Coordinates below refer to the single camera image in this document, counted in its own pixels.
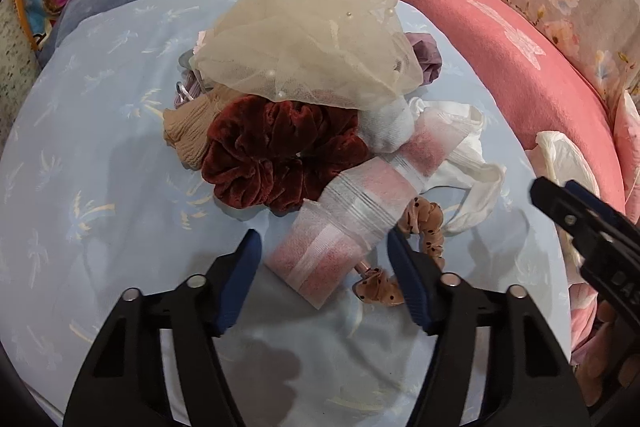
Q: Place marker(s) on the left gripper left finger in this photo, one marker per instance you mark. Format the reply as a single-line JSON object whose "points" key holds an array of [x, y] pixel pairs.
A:
{"points": [[122, 381]]}

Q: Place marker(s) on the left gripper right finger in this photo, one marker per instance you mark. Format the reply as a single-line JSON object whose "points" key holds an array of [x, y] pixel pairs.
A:
{"points": [[528, 381]]}

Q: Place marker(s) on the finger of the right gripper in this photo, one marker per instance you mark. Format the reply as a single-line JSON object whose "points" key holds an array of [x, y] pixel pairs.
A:
{"points": [[607, 213], [610, 258]]}

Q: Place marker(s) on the purple fabric cloth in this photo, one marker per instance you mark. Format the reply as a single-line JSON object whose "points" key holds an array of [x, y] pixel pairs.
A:
{"points": [[427, 54]]}

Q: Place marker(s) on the white lined trash bin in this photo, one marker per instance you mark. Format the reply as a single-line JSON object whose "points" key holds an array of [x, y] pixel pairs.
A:
{"points": [[557, 158]]}

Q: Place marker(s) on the person right hand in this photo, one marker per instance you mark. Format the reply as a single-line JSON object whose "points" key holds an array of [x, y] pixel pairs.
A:
{"points": [[611, 359]]}

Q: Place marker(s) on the pink white small pillow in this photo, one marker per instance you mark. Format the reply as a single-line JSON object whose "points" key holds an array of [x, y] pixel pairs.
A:
{"points": [[627, 141]]}

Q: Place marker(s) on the pink fleece blanket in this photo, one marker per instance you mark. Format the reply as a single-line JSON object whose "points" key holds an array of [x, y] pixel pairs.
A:
{"points": [[533, 84]]}

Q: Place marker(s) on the white crumpled cloth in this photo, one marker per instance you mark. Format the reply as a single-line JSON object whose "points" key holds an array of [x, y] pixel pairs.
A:
{"points": [[465, 168]]}

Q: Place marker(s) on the brown dotted scrunchie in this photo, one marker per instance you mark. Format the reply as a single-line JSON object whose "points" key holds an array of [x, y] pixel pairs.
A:
{"points": [[421, 217]]}

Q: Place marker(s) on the pink white gauze cloth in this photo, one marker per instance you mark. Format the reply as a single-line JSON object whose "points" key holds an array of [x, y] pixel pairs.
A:
{"points": [[361, 205]]}

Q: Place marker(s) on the tan pleated scrunchie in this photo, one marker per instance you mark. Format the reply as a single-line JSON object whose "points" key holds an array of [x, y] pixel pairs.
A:
{"points": [[185, 128]]}

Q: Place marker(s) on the dark red velvet scrunchie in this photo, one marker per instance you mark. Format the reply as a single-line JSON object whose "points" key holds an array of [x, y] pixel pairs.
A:
{"points": [[278, 154]]}

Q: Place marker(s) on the metal hair clip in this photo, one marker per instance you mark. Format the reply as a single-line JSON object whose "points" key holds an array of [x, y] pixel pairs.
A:
{"points": [[189, 87]]}

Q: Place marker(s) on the beige tulle fabric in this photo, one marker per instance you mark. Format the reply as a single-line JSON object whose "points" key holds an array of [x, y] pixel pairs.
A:
{"points": [[344, 53]]}

